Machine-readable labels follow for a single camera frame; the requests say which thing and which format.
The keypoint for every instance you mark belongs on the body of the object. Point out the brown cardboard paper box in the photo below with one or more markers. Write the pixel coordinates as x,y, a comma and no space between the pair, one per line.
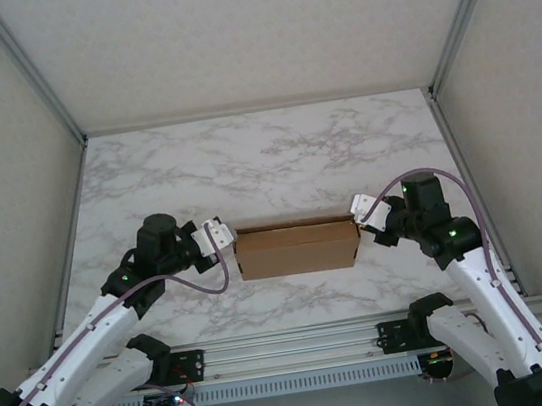
298,254

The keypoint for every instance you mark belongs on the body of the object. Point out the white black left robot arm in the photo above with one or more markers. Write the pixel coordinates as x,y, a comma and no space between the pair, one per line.
83,340

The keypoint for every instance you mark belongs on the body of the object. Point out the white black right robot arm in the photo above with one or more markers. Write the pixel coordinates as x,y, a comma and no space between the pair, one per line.
491,293

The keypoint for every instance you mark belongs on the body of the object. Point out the small controller circuit board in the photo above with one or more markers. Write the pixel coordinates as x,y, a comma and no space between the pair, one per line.
437,364
165,402

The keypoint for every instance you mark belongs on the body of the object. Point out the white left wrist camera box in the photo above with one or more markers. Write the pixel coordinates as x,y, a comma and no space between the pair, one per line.
215,238

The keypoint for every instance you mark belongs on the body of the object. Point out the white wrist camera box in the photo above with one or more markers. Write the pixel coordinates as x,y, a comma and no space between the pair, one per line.
368,209
215,238

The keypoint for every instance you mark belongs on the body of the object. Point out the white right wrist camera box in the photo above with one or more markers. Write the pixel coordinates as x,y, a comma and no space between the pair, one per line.
368,209

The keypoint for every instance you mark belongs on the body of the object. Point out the aluminium side rail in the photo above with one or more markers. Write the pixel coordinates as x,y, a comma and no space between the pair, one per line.
65,232
460,146

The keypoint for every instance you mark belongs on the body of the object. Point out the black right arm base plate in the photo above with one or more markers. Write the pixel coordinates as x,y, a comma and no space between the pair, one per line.
396,337

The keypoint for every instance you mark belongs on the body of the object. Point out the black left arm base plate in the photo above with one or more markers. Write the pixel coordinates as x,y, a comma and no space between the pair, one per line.
193,365

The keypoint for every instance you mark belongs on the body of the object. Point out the aluminium table edge rail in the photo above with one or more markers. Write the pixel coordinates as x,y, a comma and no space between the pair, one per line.
291,349

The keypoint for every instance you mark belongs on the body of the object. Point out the aluminium frame post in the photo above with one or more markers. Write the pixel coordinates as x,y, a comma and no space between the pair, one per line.
30,70
466,9

